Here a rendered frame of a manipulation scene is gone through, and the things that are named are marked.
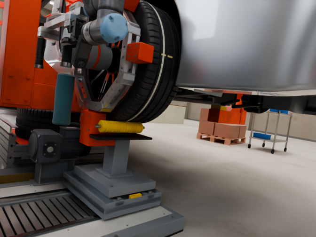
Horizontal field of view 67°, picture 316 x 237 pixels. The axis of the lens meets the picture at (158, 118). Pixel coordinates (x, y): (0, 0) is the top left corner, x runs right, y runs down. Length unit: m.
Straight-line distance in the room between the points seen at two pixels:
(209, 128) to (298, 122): 6.24
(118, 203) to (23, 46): 1.04
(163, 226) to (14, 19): 1.37
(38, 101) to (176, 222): 1.07
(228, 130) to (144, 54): 4.25
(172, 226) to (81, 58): 0.90
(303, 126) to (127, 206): 10.06
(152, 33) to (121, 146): 0.63
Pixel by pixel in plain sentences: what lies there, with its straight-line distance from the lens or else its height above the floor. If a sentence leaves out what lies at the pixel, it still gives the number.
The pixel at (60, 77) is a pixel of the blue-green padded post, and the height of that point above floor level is 0.72.
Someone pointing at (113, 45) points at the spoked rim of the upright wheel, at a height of 0.93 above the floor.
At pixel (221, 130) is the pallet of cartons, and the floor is 0.26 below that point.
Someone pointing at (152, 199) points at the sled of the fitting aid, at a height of 0.14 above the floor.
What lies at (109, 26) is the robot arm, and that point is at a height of 0.84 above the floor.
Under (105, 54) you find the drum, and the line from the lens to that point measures 1.22.
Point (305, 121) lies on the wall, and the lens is 10.95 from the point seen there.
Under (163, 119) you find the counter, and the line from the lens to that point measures 8.29.
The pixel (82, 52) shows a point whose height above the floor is 0.79.
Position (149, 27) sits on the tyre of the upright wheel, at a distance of 1.10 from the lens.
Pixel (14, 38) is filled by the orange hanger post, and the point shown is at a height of 0.91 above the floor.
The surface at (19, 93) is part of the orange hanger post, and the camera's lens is 1.61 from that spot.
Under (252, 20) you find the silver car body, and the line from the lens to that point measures 0.95.
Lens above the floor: 0.65
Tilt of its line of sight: 4 degrees down
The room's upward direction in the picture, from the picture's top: 8 degrees clockwise
